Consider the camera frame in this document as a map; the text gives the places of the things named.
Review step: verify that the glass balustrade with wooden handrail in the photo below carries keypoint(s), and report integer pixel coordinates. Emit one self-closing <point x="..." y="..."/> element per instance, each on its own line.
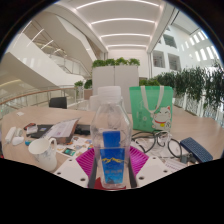
<point x="33" y="98"/>

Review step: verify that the open paper booklet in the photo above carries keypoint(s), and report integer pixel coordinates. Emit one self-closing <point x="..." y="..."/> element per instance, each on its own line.
<point x="63" y="129"/>

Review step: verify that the wooden planter with plants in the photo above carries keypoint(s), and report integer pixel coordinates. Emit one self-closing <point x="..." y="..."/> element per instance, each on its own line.
<point x="149" y="82"/>

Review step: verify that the colourful sticker sheet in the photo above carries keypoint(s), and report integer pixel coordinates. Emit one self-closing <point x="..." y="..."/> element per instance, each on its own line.
<point x="71" y="151"/>

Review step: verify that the ceiling light strips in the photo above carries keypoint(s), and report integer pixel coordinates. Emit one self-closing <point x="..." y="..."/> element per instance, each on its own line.
<point x="123" y="21"/>

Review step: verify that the green tote bag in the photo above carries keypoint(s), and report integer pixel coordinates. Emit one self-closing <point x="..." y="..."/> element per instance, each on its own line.
<point x="148" y="106"/>

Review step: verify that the white chair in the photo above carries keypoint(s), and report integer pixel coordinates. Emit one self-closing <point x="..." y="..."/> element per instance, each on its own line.
<point x="92" y="102"/>

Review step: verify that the small red-black device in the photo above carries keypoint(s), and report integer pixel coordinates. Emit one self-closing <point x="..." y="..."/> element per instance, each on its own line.
<point x="29" y="125"/>

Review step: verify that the row of green hedge plants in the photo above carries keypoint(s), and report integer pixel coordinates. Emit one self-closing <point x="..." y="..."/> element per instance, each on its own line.
<point x="196" y="83"/>

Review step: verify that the black chair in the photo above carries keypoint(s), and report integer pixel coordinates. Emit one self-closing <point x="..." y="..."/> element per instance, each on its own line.
<point x="58" y="102"/>

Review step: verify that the dark blue keyboard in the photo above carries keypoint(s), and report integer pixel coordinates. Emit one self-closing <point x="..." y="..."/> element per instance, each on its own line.
<point x="196" y="150"/>

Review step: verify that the small white paper sheet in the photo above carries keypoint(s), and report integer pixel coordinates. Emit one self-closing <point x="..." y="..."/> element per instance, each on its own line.
<point x="20" y="113"/>

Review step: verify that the small potted green plants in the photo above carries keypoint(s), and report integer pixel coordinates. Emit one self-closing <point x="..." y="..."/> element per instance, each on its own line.
<point x="88" y="84"/>

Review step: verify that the white printed papers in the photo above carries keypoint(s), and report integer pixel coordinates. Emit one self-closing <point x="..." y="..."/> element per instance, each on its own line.
<point x="173" y="164"/>

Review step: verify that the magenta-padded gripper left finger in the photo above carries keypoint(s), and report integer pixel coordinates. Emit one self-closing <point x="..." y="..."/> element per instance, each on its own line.
<point x="71" y="171"/>

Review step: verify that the white computer mouse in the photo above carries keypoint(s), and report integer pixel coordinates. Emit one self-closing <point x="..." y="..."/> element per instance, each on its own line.
<point x="17" y="141"/>

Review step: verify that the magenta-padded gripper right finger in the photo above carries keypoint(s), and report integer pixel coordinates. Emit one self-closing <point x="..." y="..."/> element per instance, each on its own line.
<point x="153" y="170"/>

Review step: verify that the clear blue-labelled water bottle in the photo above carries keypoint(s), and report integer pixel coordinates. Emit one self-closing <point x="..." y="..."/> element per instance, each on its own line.
<point x="111" y="146"/>

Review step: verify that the small white box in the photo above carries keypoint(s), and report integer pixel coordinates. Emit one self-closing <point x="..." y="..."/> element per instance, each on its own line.
<point x="32" y="130"/>

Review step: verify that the small blue card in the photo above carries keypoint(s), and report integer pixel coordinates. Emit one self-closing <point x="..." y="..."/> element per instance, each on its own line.
<point x="28" y="142"/>

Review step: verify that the black power adapter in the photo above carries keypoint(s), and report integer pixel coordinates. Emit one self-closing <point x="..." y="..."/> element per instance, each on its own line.
<point x="82" y="129"/>

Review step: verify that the white cabinet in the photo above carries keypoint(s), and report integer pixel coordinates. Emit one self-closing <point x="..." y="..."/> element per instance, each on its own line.
<point x="113" y="78"/>

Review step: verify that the black notebook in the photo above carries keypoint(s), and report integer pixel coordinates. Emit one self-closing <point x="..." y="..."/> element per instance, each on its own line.
<point x="42" y="130"/>

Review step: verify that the white ceramic mug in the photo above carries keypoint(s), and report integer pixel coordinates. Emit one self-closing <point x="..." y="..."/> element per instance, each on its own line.
<point x="43" y="155"/>

